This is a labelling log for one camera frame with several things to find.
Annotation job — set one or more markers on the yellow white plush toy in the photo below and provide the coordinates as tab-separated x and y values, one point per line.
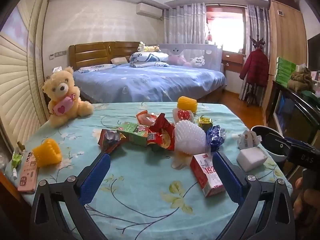
148	47

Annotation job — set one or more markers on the white wrapper red heart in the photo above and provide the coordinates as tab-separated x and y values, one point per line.
183	115

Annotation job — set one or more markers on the blue foil wrapper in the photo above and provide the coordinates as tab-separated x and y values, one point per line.
215	137

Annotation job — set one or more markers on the crumpled white printed wrapper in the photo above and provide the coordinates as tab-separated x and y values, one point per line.
247	140

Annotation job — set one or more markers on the wooden headboard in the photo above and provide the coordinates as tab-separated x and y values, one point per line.
92	55

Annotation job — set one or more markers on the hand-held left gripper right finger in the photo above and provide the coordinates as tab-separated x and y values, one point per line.
226	177

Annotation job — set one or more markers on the wooden wardrobe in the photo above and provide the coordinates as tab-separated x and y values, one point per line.
287	35

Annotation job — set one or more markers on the grey patterned curtain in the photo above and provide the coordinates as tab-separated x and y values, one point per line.
185	22
256	22

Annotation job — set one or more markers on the red snack bag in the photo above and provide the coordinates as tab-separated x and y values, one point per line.
162	135

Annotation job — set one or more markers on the pink smartphone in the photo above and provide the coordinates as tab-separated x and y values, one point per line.
28	175

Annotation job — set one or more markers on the grey bed guard rail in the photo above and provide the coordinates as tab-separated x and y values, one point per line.
200	55

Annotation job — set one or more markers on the bed with blue cover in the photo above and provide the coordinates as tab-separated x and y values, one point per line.
155	82

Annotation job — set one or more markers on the small beige pillow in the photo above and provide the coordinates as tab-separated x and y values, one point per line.
119	60

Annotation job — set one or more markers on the dark red foil wrapper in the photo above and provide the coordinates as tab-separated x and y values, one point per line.
110	140

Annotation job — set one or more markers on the wall switch panel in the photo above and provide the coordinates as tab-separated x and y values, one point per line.
57	54

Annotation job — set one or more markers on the black trash bin white rim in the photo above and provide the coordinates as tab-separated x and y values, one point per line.
260	132

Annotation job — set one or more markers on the cream louvered door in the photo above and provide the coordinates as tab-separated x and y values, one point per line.
17	80

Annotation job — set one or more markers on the flat printed pillow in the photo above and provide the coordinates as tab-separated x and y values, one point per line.
96	68

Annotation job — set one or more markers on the dark wooden coat rack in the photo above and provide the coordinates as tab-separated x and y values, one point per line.
257	42

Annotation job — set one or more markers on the yellow teddy bear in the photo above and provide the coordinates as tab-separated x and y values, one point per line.
62	85

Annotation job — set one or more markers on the wooden desk with drawers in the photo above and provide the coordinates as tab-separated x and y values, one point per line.
232	58

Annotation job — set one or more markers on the white tissue pack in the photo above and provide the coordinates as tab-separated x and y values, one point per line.
251	160

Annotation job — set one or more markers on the green drink carton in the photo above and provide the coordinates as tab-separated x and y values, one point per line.
133	133

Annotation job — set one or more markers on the teal floral tablecloth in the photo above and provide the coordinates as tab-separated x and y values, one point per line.
140	180

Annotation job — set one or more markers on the black wall television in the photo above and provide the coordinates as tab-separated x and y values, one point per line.
314	55

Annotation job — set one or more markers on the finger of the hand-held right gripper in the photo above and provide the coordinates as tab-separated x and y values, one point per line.
277	142

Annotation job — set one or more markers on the printed tissue pack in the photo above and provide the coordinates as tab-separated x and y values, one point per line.
57	69

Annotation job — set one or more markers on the white foam fruit net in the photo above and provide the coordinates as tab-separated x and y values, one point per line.
190	137

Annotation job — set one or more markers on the brown fuzzy cloth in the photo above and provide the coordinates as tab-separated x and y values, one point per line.
301	80

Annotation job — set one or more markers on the person's right hand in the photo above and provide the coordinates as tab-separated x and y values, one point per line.
306	200

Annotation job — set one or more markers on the bright window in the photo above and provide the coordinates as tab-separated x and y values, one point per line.
227	27

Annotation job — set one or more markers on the red white milk carton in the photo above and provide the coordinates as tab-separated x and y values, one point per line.
205	175

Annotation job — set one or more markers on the stack of green boxes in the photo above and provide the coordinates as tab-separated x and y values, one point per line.
285	70

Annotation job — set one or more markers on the black glossy cabinet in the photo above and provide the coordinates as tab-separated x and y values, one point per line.
300	120

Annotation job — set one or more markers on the clear plastic wrapper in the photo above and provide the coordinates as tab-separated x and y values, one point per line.
180	161

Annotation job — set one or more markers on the red padded coat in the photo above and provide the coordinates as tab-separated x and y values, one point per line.
255	67

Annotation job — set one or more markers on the yellow snack wrapper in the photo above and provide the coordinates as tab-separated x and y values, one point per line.
203	122

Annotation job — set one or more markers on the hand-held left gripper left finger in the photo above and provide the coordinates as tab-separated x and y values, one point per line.
96	177

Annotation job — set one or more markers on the pink plush toy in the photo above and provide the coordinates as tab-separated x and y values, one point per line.
178	60

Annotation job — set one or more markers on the white air conditioner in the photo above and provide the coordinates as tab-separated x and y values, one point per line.
149	10

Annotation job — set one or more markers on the yellow foam fruit net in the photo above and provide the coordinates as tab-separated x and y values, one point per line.
46	152
187	104

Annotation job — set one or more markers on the folded white blue quilt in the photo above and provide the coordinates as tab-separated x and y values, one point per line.
147	58

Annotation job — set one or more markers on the orange plastic packet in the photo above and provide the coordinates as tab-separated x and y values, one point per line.
146	117

